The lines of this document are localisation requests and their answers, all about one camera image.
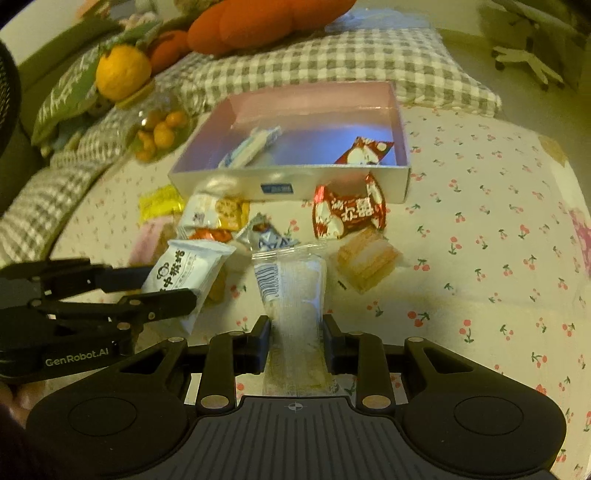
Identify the small orange plush toy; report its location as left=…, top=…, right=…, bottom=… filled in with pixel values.
left=147, top=30, right=191, bottom=75

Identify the blue white snack packet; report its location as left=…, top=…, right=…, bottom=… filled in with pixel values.
left=217, top=126, right=283, bottom=169

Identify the silver blue snack packet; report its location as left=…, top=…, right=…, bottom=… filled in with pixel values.
left=235, top=213, right=302, bottom=253

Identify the yellow snack packet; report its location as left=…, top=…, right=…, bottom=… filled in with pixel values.
left=139, top=185, right=184, bottom=223

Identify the glass jar with wooden lid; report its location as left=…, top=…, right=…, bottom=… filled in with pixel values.
left=115, top=82, right=200, bottom=163

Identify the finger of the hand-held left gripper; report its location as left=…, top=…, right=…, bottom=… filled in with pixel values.
left=0, top=257, right=155, bottom=298
left=28, top=287, right=205, bottom=334

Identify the white orange cracker packet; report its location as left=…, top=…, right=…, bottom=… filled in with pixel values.
left=178, top=193, right=251, bottom=243

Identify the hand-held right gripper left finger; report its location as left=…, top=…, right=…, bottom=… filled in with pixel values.
left=111, top=316, right=273, bottom=412

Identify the clear rice cracker packet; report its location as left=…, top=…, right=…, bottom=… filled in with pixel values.
left=252, top=244, right=329, bottom=391

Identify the green printed cushion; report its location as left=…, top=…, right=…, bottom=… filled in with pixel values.
left=31, top=18, right=162, bottom=145

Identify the pink cardboard box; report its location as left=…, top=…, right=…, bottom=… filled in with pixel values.
left=167, top=80, right=411, bottom=204

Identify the white office chair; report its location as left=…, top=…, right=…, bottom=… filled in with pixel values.
left=480, top=0, right=583, bottom=91

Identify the orange plush cushion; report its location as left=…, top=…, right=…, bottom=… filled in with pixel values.
left=187, top=0, right=358, bottom=57

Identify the dark round object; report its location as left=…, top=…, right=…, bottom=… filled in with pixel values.
left=0, top=39, right=24, bottom=162

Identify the grey white checked blanket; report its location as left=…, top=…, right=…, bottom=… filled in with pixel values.
left=0, top=25, right=504, bottom=268

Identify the large yellow citrus fruit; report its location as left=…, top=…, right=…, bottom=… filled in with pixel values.
left=95, top=45, right=153, bottom=103

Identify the pink snack packet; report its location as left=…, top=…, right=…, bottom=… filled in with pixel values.
left=130, top=219, right=182, bottom=267

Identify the red snack packet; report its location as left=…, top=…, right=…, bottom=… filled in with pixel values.
left=311, top=171, right=389, bottom=241
left=333, top=136, right=395, bottom=166

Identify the clear orange wafer packet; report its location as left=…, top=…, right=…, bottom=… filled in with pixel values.
left=333, top=231, right=402, bottom=293

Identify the white snack packet black print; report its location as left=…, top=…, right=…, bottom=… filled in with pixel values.
left=141, top=239, right=236, bottom=337

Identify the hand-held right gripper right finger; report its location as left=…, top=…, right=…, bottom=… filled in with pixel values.
left=322, top=314, right=485, bottom=411

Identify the pile of kumquats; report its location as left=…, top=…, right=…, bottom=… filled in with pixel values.
left=136, top=111, right=191, bottom=161

